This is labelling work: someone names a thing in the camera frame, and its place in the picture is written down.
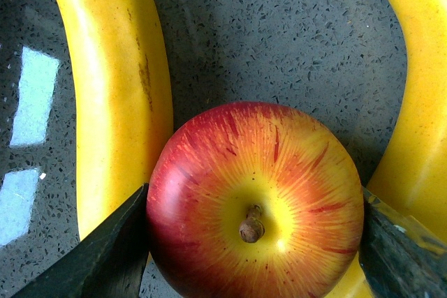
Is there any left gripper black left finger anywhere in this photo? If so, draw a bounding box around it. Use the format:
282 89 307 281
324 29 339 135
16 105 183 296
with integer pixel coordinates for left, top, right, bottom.
14 183 149 298

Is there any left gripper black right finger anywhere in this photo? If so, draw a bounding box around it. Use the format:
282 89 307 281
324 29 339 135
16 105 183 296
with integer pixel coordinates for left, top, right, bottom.
358 188 446 297

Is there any yellow banana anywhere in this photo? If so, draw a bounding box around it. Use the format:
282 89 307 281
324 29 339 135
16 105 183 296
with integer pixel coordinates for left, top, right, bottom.
328 0 447 298
57 0 173 241

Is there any red yellow apple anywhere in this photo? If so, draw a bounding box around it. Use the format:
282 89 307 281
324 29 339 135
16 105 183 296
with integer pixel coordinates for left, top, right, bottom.
147 102 364 297

